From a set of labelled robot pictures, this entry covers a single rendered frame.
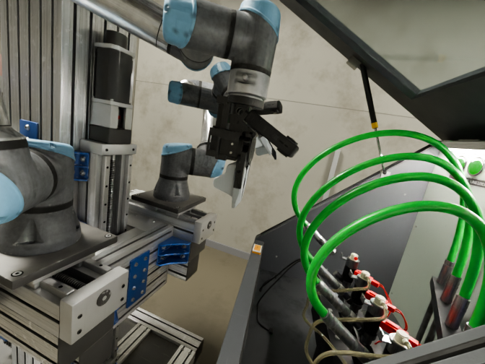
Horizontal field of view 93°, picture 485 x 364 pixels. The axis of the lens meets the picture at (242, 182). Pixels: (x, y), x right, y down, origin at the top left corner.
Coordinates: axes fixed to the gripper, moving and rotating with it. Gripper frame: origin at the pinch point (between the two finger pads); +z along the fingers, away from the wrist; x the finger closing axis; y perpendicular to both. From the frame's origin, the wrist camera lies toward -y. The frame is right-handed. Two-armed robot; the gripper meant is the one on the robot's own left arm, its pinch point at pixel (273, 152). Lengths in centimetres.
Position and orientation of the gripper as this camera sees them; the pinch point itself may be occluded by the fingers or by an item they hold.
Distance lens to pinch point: 70.4
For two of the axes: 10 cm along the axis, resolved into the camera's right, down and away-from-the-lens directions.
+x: -3.3, -0.9, -9.4
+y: -8.4, 4.9, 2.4
